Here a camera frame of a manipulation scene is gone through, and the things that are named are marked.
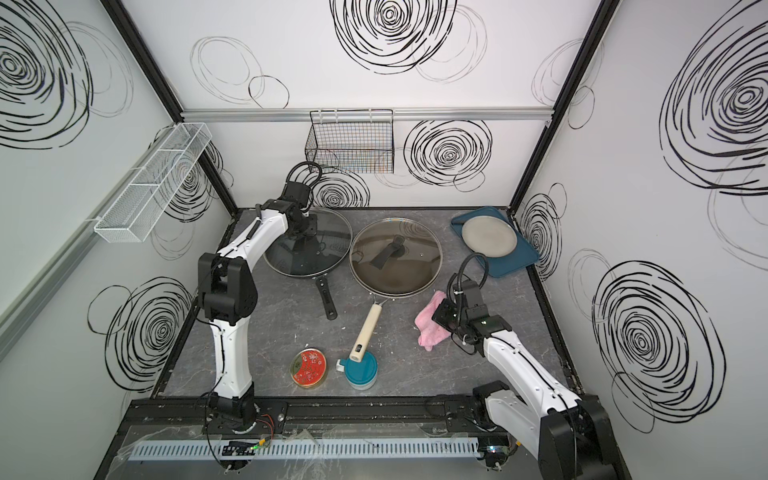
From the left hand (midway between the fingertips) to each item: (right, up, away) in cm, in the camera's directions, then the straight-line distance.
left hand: (306, 227), depth 100 cm
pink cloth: (+39, -29, -21) cm, 53 cm away
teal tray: (+75, -10, +5) cm, 76 cm away
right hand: (+41, -25, -15) cm, 50 cm away
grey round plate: (+65, -3, +9) cm, 66 cm away
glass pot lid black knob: (+30, -9, -8) cm, 33 cm away
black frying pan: (+7, -17, -9) cm, 20 cm away
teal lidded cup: (+21, -38, -26) cm, 50 cm away
